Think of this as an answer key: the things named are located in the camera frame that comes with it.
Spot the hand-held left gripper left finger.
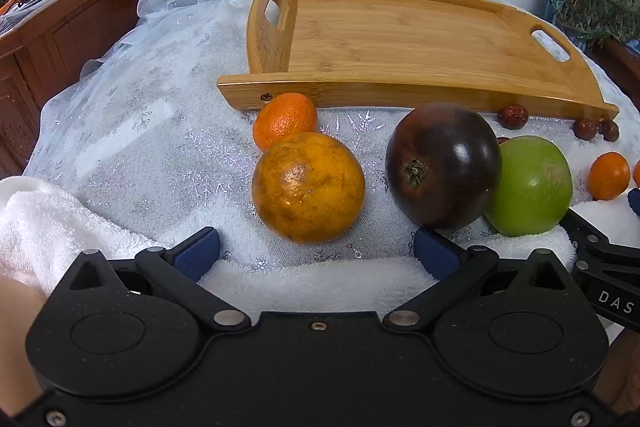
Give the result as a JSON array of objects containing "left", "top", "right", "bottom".
[{"left": 67, "top": 227, "right": 252, "bottom": 334}]

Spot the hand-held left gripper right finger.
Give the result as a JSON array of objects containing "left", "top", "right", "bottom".
[{"left": 384, "top": 227, "right": 572, "bottom": 334}]

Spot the dark purple tomato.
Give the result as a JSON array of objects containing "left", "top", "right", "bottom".
[{"left": 385, "top": 103, "right": 503, "bottom": 230}]

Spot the green apple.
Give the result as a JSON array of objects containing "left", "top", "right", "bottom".
[{"left": 484, "top": 135, "right": 574, "bottom": 238}]

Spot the large speckled orange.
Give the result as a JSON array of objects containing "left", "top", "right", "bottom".
[{"left": 251, "top": 131, "right": 366, "bottom": 244}]

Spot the medium orange mandarin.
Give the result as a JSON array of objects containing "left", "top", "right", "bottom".
[{"left": 252, "top": 92, "right": 319, "bottom": 152}]

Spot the bamboo serving tray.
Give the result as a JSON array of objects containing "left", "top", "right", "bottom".
[{"left": 216, "top": 0, "right": 621, "bottom": 122}]

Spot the person's right forearm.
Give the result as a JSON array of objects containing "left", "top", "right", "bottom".
[{"left": 595, "top": 321, "right": 640, "bottom": 423}]

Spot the dark wooden furniture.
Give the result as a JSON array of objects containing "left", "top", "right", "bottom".
[{"left": 590, "top": 37, "right": 640, "bottom": 92}]

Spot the white terry towel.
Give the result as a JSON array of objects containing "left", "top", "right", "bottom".
[{"left": 0, "top": 177, "right": 640, "bottom": 315}]

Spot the person's bare leg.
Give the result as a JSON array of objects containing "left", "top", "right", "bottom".
[{"left": 0, "top": 277, "right": 48, "bottom": 413}]

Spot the brown wooden cabinet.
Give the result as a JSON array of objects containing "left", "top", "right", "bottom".
[{"left": 0, "top": 0, "right": 173, "bottom": 180}]

